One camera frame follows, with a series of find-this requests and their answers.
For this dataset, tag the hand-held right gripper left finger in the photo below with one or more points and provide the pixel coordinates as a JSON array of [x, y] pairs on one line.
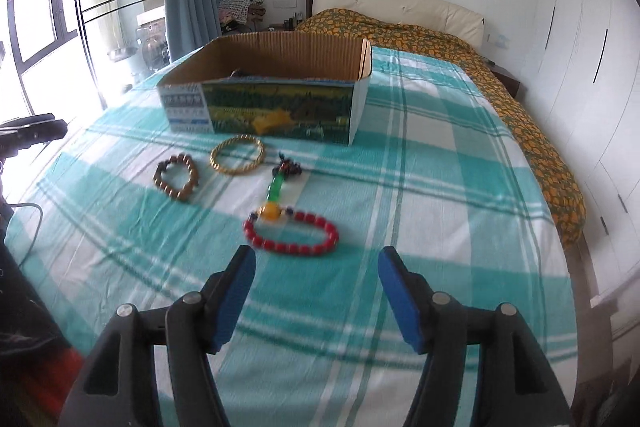
[[235, 297]]

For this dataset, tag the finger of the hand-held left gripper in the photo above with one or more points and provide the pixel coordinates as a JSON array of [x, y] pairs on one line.
[[35, 129]]

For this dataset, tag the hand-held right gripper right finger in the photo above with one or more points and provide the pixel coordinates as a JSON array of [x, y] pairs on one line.
[[400, 302]]

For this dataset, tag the gold bangle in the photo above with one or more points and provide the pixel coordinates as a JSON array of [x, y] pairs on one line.
[[213, 155]]

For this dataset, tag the printed cardboard box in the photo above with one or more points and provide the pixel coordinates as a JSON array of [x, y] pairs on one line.
[[280, 112]]

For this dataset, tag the black framed window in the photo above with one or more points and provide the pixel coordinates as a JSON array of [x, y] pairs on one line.
[[35, 27]]

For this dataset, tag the teal plaid sheet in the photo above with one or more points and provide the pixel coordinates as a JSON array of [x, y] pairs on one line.
[[425, 187]]

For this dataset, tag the washing machine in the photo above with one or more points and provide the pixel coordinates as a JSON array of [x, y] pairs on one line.
[[150, 49]]

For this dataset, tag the orange pants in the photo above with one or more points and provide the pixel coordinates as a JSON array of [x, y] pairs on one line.
[[55, 387]]

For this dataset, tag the pile of clothes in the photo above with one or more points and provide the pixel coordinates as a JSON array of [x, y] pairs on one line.
[[240, 9]]

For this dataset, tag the dark wooden nightstand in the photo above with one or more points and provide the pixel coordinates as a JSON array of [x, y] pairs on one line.
[[505, 82], [280, 27]]

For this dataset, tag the white wardrobe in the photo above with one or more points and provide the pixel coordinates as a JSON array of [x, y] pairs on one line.
[[590, 82]]

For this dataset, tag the cream padded headboard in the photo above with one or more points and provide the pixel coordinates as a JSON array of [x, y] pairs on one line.
[[400, 4]]

